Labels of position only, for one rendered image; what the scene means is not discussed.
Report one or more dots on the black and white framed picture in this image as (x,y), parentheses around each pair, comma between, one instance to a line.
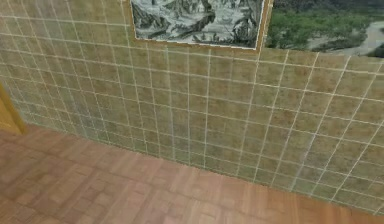
(200,20)

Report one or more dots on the window with green landscape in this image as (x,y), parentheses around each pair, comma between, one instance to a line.
(320,26)

